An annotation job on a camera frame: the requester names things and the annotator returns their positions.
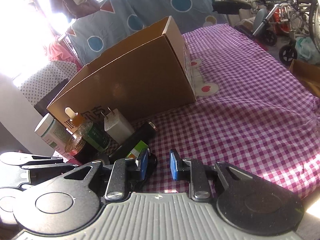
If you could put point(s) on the black wheelchair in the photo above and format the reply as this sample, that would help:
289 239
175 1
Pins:
297 19

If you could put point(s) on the white lid supplement jar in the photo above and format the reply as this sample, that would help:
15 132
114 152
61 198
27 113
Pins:
53 133

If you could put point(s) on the small cardboard box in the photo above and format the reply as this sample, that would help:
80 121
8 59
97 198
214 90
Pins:
308 75

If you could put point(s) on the purple checkered cloth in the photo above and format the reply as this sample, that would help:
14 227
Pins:
261 119

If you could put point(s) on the black cylindrical flashlight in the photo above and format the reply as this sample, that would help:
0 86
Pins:
145 133

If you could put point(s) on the small green box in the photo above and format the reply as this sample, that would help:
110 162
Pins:
135 152

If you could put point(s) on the white USB charger plug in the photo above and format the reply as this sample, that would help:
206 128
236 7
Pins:
117 126

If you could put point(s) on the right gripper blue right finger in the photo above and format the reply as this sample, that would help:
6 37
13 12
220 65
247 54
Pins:
192 171

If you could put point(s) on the green dropper bottle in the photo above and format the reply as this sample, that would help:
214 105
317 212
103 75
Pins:
89 130

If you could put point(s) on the brown cardboard box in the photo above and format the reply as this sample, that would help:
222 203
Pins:
147 73

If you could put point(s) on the polka dot cloth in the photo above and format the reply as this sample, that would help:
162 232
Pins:
40 84

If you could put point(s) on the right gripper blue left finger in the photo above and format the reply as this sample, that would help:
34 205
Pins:
126 176

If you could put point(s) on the blue sheet with shapes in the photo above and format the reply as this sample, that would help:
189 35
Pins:
117 19

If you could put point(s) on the pink garment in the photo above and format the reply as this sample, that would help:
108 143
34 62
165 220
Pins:
56 52

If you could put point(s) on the black padded seat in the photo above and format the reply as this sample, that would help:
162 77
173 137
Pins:
230 7

